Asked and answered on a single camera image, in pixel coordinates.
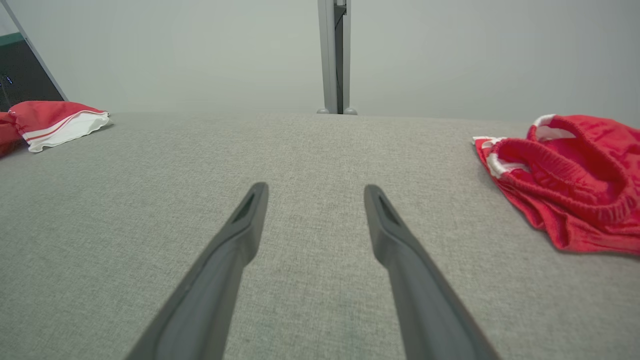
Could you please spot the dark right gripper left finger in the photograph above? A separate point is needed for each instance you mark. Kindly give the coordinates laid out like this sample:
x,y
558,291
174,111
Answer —
x,y
210,280

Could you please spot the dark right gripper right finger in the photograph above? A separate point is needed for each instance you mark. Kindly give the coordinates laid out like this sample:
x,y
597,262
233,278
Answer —
x,y
425,300

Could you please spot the red shorts white trim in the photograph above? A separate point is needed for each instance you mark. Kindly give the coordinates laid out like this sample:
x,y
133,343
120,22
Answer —
x,y
575,195

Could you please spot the red jersey white sleeves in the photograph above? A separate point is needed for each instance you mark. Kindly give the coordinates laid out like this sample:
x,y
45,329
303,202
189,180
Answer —
x,y
45,117

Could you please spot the grey partition post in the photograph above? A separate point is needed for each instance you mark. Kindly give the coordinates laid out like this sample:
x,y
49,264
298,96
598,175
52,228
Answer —
x,y
327,50

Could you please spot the dark screen grey frame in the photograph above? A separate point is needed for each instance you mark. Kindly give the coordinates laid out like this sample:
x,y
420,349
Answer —
x,y
25,75

